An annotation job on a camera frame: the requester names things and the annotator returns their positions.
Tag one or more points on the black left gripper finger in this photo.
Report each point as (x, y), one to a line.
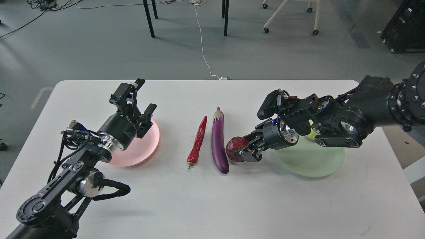
(144, 123)
(126, 94)

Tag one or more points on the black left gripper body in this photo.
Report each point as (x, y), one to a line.
(122, 125)

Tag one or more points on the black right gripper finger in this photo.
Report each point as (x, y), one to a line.
(253, 154)
(255, 137)

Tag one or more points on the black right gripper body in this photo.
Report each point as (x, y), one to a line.
(274, 134)

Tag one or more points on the red pomegranate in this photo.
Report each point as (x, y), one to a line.
(235, 145)

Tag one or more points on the purple eggplant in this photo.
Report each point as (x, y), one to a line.
(217, 142)

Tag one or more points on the red chili pepper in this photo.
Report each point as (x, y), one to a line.
(193, 156)

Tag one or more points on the green-pink guava fruit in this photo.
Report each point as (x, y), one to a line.
(311, 136)

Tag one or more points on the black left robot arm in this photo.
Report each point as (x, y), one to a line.
(74, 182)

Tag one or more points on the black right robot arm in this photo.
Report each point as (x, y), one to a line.
(341, 122)

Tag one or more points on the pink plate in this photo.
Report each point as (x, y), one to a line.
(139, 150)

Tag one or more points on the green plate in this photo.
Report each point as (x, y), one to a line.
(308, 159)

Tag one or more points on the black equipment case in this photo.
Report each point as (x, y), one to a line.
(405, 32)

